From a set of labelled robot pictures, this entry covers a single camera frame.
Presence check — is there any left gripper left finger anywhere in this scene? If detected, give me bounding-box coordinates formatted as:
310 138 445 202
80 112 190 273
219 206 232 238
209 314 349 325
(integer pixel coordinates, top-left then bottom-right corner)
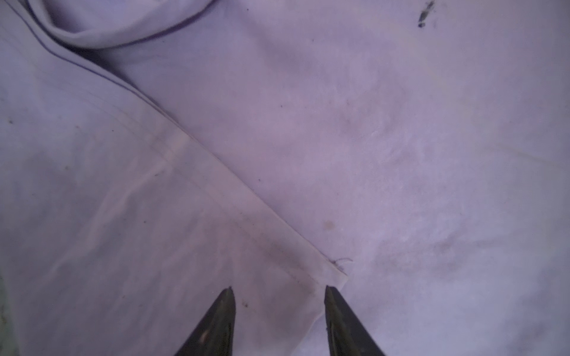
175 287 236 356

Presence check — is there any lilac t shirt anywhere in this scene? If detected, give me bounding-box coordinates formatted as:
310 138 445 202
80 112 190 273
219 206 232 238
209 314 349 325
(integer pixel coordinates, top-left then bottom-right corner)
1 1 569 355

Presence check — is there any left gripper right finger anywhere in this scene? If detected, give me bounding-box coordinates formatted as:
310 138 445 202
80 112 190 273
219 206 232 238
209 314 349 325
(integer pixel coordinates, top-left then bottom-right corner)
324 286 385 356

